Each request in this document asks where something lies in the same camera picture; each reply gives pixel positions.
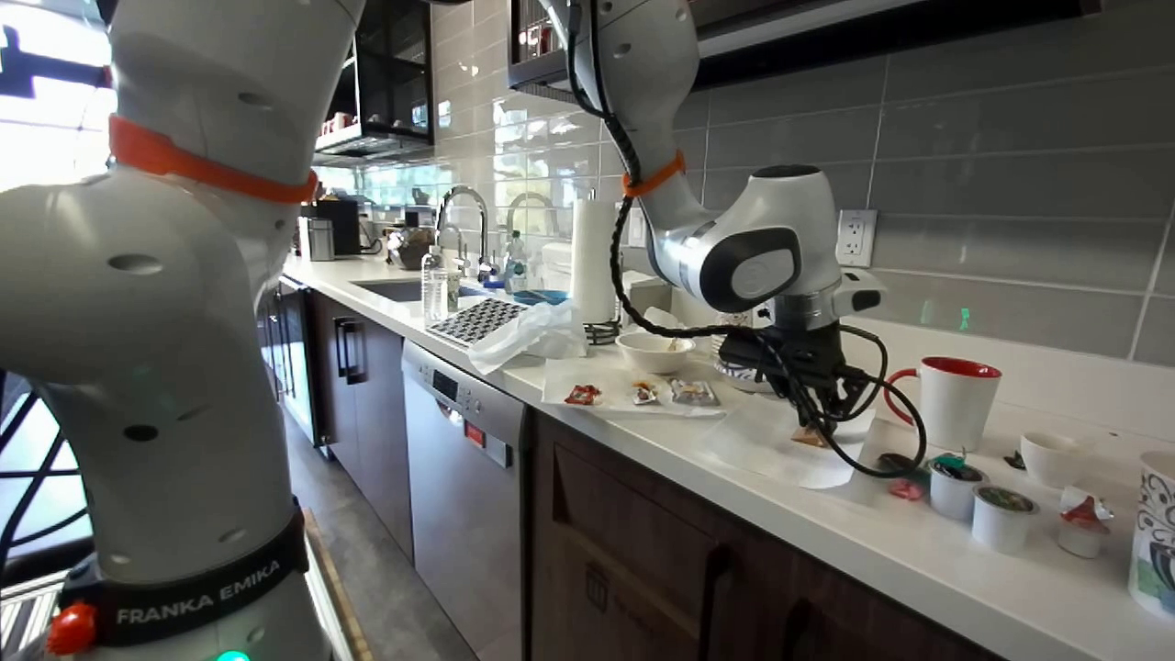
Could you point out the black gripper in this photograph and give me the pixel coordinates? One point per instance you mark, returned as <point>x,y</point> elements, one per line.
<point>793,352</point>

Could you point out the small brown tissue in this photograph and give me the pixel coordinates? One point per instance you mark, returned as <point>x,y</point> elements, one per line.
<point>809,434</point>

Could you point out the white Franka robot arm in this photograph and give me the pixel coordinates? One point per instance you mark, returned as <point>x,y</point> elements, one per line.
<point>129,300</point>

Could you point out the torn red creamer cup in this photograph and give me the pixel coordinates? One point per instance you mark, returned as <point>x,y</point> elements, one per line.
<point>1084,522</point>

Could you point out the large white paper napkin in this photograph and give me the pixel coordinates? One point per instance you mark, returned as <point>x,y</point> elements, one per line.
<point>783,451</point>

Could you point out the stainless steel dishwasher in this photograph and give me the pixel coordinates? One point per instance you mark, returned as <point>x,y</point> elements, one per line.
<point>466,465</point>

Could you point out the chrome sink faucet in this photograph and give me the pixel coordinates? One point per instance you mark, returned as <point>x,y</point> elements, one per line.
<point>466,210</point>

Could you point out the patterned paper cup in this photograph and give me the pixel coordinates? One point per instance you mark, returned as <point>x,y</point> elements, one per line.
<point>1151,574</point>

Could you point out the white creamer cup green lid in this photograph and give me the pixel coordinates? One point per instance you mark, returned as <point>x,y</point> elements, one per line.
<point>953,486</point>

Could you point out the white bowl with food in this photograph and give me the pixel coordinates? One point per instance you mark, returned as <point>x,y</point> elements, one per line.
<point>652,351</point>

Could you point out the open white creamer cup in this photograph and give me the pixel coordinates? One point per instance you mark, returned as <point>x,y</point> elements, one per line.
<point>1047,456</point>

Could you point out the white creamer cup dark lid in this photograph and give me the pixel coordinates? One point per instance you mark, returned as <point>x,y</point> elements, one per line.
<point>1001,518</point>

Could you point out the paper towel roll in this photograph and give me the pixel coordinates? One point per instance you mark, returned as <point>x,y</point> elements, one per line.
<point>592,292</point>

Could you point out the checkerboard calibration board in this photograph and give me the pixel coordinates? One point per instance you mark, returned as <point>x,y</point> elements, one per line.
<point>479,323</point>

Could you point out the white napkin with sauce packets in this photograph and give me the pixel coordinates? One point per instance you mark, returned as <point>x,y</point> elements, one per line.
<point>620,391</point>

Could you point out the white mug red handle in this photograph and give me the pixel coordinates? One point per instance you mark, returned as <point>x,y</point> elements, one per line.
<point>953,399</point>

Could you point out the white wall power outlet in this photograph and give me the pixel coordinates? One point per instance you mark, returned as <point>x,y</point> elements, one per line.
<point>855,235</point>

